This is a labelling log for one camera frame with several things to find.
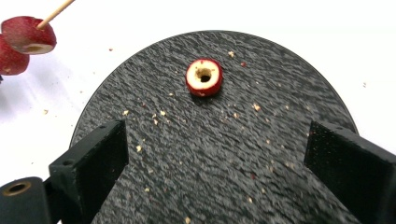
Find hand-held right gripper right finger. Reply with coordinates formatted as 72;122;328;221
304;119;396;224

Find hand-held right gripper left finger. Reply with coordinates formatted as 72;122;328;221
48;119;130;224

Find black round plate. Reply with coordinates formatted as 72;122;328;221
70;30;362;224

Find wooden skewer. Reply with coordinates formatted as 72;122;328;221
36;0;77;31

